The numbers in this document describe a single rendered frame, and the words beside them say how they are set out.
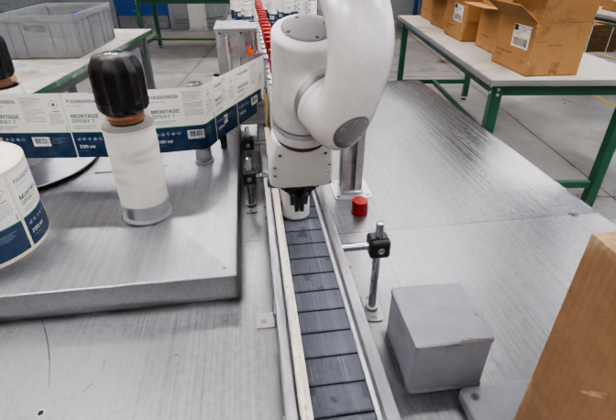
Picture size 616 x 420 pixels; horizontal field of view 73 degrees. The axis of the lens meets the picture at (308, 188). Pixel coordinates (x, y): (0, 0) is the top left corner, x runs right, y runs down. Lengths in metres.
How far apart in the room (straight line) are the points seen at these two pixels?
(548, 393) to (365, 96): 0.34
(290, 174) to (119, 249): 0.32
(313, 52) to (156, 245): 0.44
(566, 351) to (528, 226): 0.52
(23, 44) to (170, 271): 2.20
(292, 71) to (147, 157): 0.35
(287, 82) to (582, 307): 0.37
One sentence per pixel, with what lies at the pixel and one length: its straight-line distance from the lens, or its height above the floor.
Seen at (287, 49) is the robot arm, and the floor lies 1.22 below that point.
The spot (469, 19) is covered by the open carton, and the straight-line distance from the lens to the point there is 3.07.
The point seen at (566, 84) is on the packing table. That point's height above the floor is 0.76.
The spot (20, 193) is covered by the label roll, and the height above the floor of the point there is 0.98.
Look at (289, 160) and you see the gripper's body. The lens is 0.62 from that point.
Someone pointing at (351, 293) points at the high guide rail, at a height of 0.96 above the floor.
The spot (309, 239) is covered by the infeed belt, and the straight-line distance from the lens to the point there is 0.73.
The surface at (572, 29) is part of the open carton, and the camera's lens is 2.40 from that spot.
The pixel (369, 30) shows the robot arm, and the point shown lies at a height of 1.25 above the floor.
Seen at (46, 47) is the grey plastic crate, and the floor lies 0.86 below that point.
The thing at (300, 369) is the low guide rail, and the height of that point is 0.91.
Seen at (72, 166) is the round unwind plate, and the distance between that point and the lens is 1.08.
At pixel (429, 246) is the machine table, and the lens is 0.83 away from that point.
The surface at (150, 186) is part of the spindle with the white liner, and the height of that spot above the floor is 0.96.
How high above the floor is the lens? 1.32
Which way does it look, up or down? 30 degrees down
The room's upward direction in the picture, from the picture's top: straight up
